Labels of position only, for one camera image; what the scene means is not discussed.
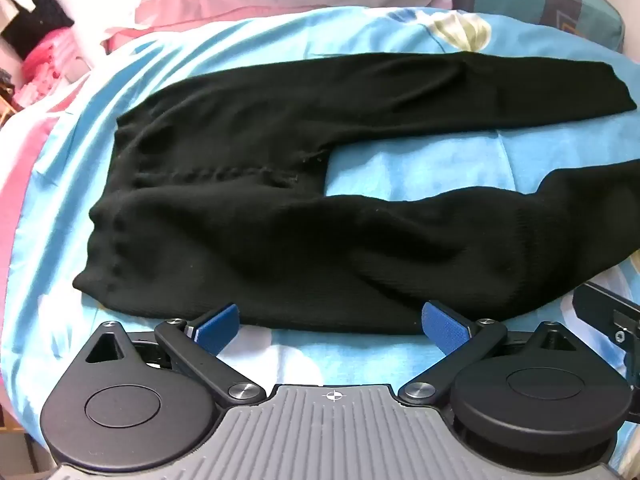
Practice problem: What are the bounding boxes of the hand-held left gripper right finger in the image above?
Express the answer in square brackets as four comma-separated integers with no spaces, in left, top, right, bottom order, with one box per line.
[397,301,577,406]

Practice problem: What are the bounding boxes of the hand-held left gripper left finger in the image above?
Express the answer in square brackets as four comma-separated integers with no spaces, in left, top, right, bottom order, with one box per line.
[85,302,266,406]

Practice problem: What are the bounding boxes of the black pants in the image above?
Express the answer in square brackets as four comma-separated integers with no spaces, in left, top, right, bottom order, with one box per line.
[72,51,640,337]

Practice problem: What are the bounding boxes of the blue bed blanket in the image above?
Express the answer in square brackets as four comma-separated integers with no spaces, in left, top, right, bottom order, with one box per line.
[0,4,640,480]

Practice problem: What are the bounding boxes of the pink bed sheet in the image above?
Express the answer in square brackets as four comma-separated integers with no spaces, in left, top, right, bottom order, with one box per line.
[0,105,96,411]

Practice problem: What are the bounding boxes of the pink clothes pile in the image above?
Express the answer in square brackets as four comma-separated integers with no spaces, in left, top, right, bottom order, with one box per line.
[17,27,96,108]

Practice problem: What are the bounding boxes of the dark cloth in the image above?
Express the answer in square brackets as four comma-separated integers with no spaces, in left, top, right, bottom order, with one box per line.
[0,0,76,63]

